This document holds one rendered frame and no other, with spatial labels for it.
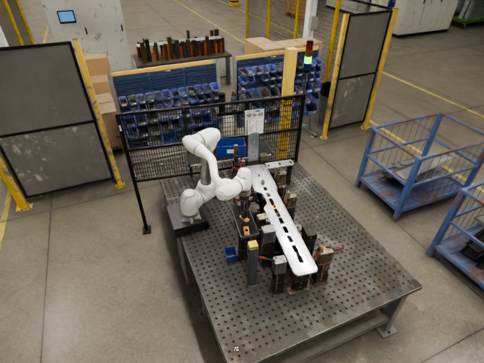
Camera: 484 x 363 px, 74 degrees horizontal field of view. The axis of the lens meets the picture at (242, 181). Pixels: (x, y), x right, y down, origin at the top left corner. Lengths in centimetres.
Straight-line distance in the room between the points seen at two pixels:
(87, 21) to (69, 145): 487
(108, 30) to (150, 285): 674
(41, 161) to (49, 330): 206
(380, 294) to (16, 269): 365
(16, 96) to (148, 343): 294
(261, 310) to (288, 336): 26
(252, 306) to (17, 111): 332
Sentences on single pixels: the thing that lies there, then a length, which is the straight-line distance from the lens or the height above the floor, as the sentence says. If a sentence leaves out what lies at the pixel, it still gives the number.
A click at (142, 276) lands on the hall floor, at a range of 371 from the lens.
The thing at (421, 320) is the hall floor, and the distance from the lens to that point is 369.
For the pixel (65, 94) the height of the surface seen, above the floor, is 143.
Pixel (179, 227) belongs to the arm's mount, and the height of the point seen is 81.
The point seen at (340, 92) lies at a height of 81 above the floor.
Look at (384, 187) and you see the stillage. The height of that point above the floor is 16.
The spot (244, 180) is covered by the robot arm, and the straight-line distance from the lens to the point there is 215.
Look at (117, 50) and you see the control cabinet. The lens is 913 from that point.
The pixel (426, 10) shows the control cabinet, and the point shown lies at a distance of 1396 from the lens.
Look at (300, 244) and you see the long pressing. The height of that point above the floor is 100.
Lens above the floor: 287
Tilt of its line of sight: 38 degrees down
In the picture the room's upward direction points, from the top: straight up
